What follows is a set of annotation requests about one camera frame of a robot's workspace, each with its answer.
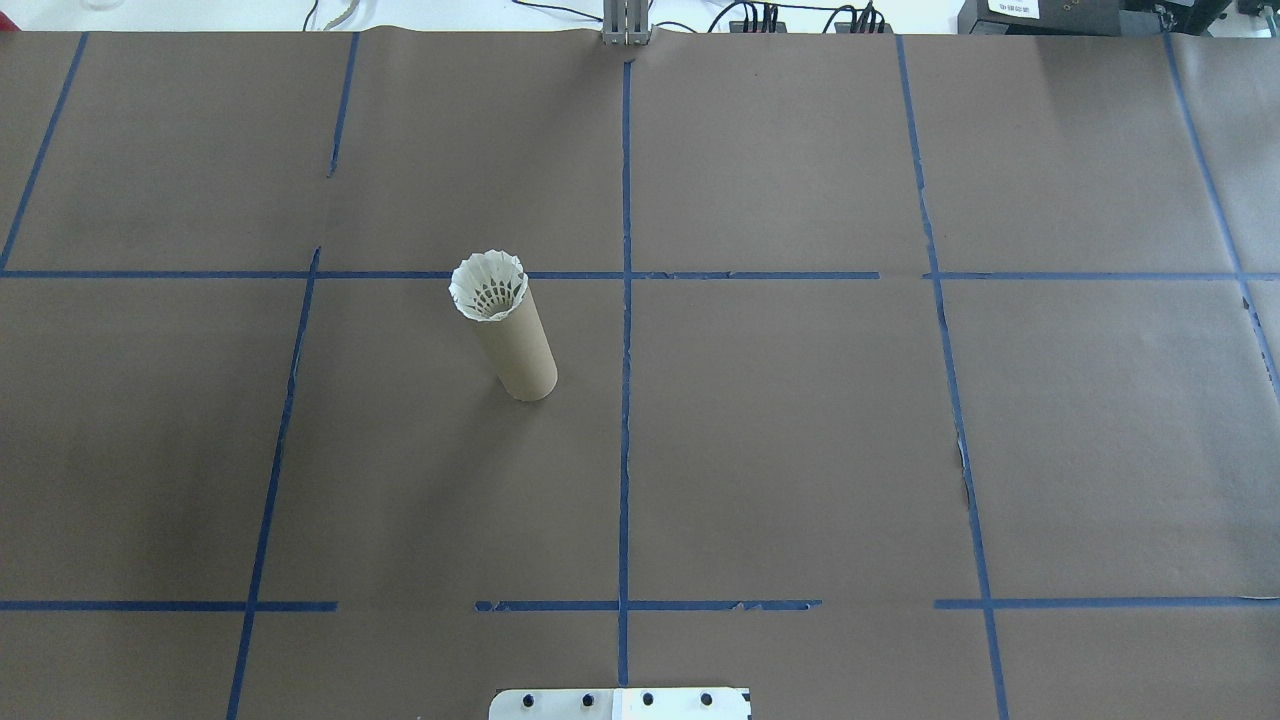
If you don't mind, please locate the white feather shuttlecock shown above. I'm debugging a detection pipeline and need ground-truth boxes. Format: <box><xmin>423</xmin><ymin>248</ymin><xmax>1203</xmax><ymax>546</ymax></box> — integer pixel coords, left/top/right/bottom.
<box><xmin>447</xmin><ymin>250</ymin><xmax>530</xmax><ymax>324</ymax></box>

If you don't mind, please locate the brown cardboard tube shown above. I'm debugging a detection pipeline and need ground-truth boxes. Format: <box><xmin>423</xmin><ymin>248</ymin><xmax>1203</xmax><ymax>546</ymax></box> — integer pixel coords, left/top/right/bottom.
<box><xmin>455</xmin><ymin>268</ymin><xmax>559</xmax><ymax>403</ymax></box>

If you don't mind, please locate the black power plug cluster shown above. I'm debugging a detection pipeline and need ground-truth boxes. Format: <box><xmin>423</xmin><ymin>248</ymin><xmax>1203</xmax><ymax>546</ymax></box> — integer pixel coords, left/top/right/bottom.
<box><xmin>822</xmin><ymin>2</ymin><xmax>893</xmax><ymax>36</ymax></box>
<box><xmin>706</xmin><ymin>0</ymin><xmax>793</xmax><ymax>35</ymax></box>

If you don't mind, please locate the black box with white label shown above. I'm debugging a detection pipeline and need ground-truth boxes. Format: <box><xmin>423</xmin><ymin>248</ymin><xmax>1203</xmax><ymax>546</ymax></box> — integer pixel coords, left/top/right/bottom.
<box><xmin>957</xmin><ymin>0</ymin><xmax>1133</xmax><ymax>37</ymax></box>

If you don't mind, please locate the black electronic device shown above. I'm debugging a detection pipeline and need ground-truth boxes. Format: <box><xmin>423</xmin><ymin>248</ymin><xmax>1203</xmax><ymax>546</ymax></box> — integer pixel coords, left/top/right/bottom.
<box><xmin>1128</xmin><ymin>0</ymin><xmax>1235</xmax><ymax>37</ymax></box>

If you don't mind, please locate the white metal base plate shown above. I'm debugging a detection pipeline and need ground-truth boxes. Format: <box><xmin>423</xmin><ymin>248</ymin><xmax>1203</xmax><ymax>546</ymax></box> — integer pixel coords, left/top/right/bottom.
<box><xmin>488</xmin><ymin>687</ymin><xmax>753</xmax><ymax>720</ymax></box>

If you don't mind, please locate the black cable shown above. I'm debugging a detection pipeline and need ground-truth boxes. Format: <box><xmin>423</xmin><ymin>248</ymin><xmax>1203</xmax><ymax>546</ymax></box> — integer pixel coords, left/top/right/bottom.
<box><xmin>512</xmin><ymin>0</ymin><xmax>604</xmax><ymax>25</ymax></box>

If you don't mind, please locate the white cable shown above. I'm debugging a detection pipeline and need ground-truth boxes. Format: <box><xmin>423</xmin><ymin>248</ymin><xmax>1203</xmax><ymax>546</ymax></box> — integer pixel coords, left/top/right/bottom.
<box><xmin>303</xmin><ymin>0</ymin><xmax>363</xmax><ymax>33</ymax></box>

